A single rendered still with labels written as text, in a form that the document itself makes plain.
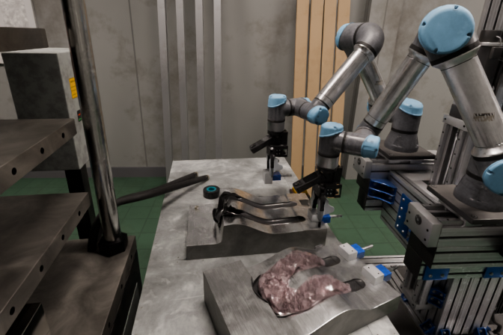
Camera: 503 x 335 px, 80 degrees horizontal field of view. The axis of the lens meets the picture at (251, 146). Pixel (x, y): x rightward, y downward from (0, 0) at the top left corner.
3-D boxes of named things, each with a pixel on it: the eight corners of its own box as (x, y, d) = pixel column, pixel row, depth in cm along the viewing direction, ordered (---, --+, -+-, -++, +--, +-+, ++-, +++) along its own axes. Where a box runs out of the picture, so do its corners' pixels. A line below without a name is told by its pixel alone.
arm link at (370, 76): (391, 128, 148) (350, 34, 120) (370, 120, 161) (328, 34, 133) (409, 112, 149) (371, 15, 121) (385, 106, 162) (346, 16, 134)
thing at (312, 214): (338, 217, 119) (340, 206, 117) (343, 225, 114) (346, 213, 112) (306, 220, 117) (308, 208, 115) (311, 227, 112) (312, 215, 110)
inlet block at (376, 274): (390, 268, 98) (393, 254, 97) (403, 278, 94) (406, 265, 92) (360, 280, 93) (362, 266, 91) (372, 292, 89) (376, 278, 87)
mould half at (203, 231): (303, 210, 135) (305, 183, 130) (324, 248, 111) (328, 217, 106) (190, 217, 128) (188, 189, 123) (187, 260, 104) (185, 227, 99)
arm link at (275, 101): (291, 96, 123) (273, 97, 120) (290, 122, 127) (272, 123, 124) (282, 93, 130) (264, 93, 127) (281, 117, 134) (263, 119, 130)
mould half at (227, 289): (337, 253, 109) (340, 227, 105) (397, 309, 87) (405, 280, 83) (203, 300, 88) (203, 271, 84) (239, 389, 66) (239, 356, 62)
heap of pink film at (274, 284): (318, 255, 99) (321, 235, 96) (358, 294, 84) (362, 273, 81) (247, 280, 88) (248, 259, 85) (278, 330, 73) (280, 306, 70)
